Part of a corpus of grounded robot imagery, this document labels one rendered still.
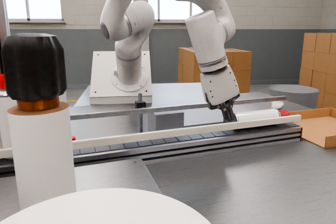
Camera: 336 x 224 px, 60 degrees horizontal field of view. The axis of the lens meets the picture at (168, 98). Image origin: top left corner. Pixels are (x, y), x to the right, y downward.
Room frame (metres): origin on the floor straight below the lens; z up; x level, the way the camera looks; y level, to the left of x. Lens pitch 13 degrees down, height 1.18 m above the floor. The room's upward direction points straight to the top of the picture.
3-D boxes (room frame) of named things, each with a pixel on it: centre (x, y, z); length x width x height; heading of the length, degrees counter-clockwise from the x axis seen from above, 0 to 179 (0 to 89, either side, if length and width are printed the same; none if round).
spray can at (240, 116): (0.90, -0.30, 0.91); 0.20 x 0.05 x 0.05; 109
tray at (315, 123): (1.00, -0.58, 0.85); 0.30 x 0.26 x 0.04; 109
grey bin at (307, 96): (2.82, -1.24, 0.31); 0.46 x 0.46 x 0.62
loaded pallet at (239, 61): (4.51, -0.67, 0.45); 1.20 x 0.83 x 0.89; 9
